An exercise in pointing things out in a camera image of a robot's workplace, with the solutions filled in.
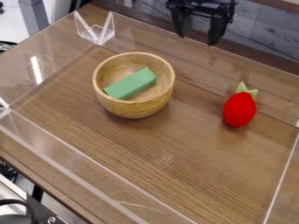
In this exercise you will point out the light wooden bowl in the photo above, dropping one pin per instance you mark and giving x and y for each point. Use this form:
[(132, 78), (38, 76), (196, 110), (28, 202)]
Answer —
[(147, 102)]

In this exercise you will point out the grey post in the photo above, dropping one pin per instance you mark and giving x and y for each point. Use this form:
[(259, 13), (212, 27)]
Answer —
[(33, 15)]

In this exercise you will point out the green rectangular block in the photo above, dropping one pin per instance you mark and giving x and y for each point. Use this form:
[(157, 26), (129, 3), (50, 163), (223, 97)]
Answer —
[(135, 83)]

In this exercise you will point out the black bracket with cable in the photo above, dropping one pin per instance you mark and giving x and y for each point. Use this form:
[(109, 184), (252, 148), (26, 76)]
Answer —
[(36, 214)]

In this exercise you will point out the clear acrylic tray enclosure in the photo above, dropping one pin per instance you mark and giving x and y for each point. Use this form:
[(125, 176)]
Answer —
[(173, 168)]

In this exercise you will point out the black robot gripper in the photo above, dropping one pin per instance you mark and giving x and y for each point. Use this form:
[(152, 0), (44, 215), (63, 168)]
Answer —
[(217, 10)]

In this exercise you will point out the red plush strawberry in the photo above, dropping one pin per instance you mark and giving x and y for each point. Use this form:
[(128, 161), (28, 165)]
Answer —
[(240, 106)]

